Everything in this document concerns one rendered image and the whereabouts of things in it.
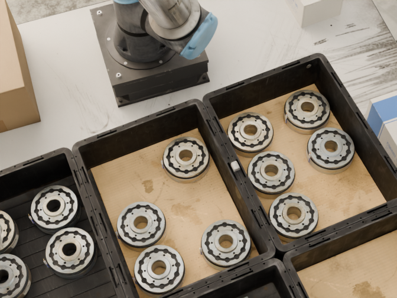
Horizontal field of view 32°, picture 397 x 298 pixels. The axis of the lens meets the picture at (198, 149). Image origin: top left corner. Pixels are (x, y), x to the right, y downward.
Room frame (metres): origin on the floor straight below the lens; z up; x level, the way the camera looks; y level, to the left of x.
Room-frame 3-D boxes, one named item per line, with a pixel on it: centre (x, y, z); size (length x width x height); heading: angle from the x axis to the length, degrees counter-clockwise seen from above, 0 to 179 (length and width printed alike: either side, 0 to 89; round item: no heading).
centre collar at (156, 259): (0.48, 0.10, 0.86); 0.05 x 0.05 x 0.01
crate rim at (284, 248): (0.69, -0.22, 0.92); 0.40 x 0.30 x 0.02; 18
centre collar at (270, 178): (0.67, -0.15, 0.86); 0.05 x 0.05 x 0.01
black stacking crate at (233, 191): (0.60, 0.07, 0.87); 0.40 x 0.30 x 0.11; 18
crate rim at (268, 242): (0.60, 0.07, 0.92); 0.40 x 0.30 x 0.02; 18
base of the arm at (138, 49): (1.11, 0.11, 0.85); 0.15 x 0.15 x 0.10
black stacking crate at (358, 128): (0.69, -0.22, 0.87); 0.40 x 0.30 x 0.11; 18
